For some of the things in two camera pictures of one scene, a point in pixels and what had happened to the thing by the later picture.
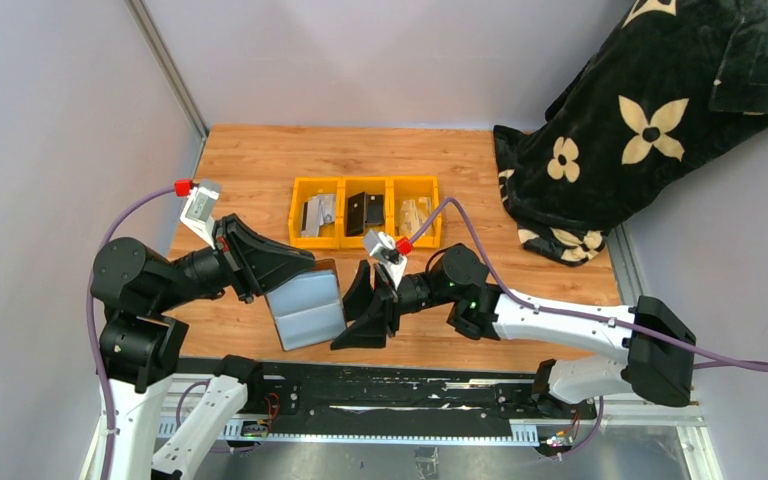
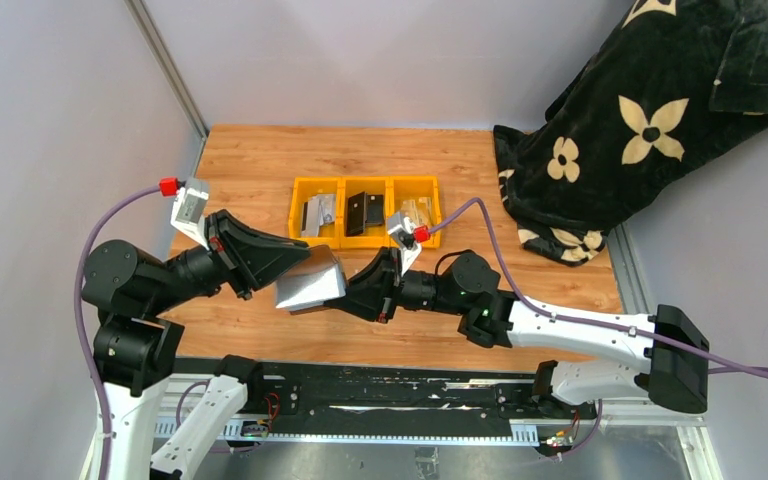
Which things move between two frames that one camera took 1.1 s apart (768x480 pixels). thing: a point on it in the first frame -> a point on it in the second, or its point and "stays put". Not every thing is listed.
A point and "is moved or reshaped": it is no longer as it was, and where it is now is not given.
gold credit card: [414, 214] stays put
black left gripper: [236, 257] stays put
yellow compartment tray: [337, 212] stays put
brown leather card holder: [308, 307] is moved or reshaped
